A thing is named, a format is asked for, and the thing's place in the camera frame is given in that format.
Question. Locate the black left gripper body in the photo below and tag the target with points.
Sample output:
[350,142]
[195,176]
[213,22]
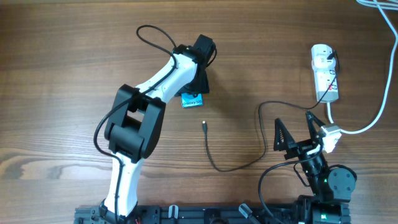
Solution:
[199,85]

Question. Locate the white power strip socket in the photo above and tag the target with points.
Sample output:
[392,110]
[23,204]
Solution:
[324,69]

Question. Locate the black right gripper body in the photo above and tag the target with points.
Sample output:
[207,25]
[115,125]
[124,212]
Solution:
[315,165]

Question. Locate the blue screen Galaxy smartphone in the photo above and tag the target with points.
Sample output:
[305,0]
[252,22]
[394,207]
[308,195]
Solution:
[191,100]

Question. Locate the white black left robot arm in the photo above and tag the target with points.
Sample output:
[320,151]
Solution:
[135,121]

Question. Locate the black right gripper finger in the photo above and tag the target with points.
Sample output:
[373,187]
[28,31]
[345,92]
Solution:
[283,140]
[311,120]

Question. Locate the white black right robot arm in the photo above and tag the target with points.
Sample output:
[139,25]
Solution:
[331,186]

